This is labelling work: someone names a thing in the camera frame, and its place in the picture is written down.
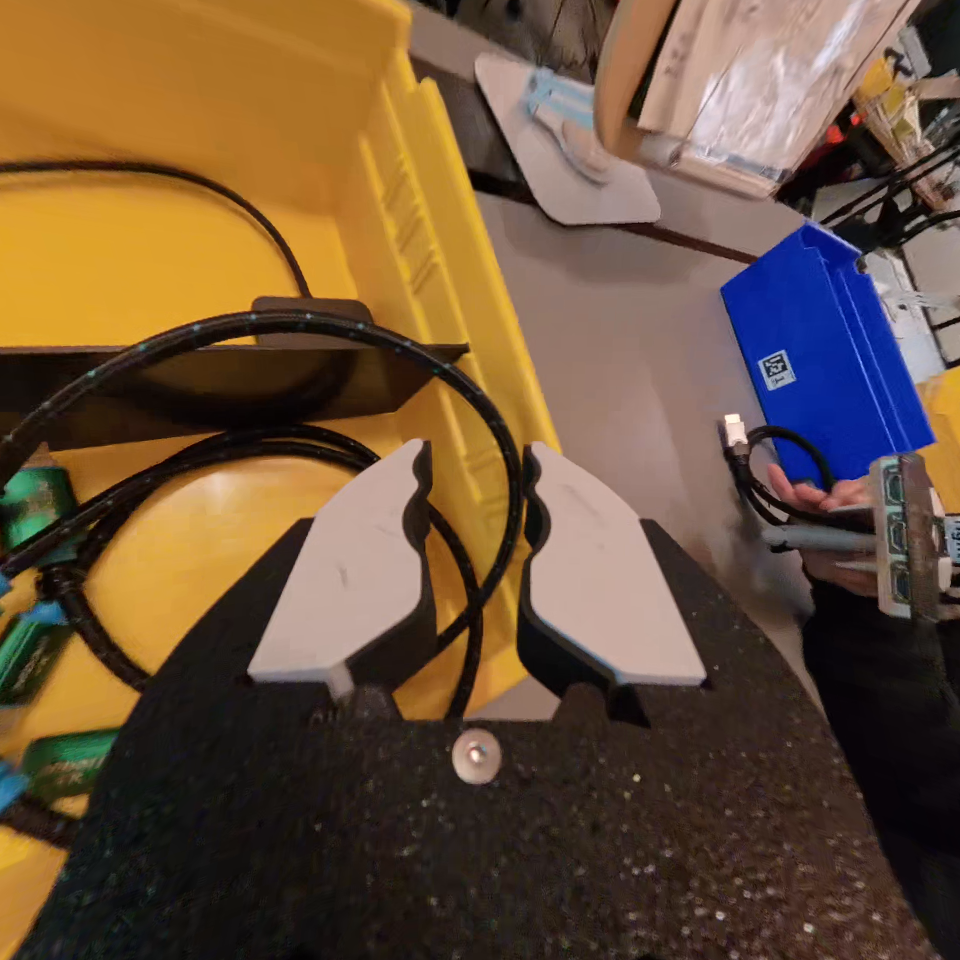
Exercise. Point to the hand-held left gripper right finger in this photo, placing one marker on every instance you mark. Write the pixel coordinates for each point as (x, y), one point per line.
(600, 585)

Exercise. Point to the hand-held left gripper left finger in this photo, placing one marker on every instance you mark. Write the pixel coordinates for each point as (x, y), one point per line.
(360, 577)

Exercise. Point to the silver usb hub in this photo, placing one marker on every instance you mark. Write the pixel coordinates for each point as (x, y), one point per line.
(896, 532)

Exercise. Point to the yellow plastic bin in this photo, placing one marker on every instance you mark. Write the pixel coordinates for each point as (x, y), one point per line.
(945, 412)
(187, 75)

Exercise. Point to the person's right forearm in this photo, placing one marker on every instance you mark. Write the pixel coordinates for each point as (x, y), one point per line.
(885, 712)

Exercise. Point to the green hdmi plug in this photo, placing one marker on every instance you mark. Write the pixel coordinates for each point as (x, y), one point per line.
(30, 656)
(34, 502)
(71, 765)

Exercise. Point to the person's right hand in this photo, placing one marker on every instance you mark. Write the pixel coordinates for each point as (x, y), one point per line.
(825, 502)

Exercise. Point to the blue plastic bin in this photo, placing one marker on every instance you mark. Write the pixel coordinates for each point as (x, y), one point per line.
(825, 315)

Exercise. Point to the black bin divider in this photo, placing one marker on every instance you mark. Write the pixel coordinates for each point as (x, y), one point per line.
(225, 390)

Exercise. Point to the grey mat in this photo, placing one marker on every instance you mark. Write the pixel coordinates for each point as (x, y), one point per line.
(600, 195)

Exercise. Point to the light blue face mask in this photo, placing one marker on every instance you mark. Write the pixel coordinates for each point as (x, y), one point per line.
(559, 94)

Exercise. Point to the wooden chair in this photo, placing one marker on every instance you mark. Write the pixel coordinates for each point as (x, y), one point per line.
(619, 75)

